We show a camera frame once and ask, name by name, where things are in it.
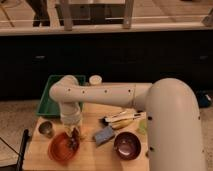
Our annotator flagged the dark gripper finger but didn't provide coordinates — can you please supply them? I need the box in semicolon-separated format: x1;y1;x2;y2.
69;127;80;138

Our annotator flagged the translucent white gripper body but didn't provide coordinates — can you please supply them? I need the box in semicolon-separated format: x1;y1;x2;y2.
59;103;82;125

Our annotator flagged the dark grape bunch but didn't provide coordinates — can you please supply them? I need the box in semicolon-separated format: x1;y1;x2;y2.
67;137;79;150

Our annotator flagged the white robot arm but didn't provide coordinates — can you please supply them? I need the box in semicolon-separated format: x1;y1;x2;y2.
49;75;206;171

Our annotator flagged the red bowl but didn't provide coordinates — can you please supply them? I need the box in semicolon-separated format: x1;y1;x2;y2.
48;132;79;165

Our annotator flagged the purple bowl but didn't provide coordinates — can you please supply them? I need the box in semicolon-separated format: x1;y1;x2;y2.
114;132;142;160

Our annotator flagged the green plastic tray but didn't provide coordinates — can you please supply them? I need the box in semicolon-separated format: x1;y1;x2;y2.
36;74;87;119

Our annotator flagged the small metal cup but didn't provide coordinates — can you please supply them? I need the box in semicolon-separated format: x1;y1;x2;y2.
38;121;54;138

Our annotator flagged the blue sponge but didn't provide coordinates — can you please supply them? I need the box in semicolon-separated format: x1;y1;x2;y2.
93;126;115;146

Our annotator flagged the white cylindrical cup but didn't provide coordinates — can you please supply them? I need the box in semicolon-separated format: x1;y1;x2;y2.
89;75;102;86

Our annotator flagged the yellow banana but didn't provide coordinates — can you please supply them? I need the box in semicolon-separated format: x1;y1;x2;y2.
110;119;133;130

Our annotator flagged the black pole at left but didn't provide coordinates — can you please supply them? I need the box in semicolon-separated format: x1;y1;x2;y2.
16;129;29;171

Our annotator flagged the white handled brush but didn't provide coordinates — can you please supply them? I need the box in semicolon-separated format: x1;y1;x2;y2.
100;112;142;125

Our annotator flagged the wooden frame structure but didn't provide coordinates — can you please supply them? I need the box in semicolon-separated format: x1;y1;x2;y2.
55;0;134;31

